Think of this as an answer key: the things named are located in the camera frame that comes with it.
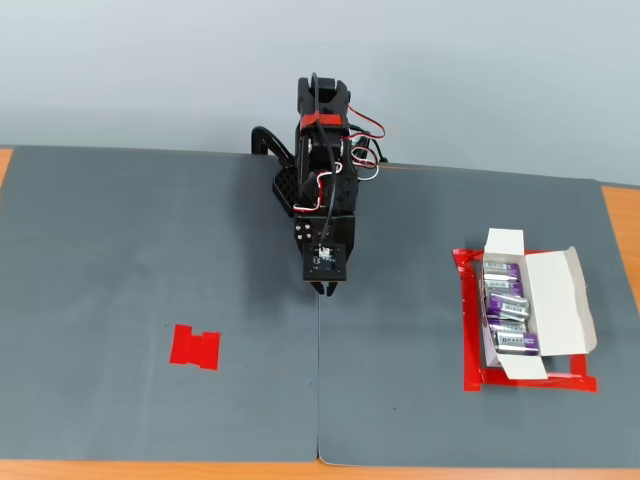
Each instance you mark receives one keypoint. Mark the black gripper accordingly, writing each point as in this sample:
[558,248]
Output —
[303,231]

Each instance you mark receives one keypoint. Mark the purple silver 9V battery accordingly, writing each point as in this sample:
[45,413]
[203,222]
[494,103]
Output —
[515,342]
[509,307]
[504,287]
[510,327]
[501,270]

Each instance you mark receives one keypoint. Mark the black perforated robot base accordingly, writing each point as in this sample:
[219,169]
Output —
[284,187]

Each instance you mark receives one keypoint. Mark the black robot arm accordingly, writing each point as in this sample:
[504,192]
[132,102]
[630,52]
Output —
[332,97]

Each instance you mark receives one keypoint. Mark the white cardboard box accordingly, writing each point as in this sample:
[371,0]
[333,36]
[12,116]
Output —
[555,305]

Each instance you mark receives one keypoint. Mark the grey mat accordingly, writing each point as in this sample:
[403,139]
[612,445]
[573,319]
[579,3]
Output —
[400,325]
[125,300]

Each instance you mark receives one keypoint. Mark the red tape patch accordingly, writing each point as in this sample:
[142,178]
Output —
[195,347]

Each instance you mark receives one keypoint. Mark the black table clamp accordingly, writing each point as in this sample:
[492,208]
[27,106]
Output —
[270,140]

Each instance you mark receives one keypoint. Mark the red tape band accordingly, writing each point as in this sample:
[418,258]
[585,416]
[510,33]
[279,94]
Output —
[330,119]

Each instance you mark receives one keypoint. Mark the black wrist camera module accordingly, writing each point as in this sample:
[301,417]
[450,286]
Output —
[325,262]

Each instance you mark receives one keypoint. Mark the red tape frame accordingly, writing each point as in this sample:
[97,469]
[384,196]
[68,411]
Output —
[472,350]

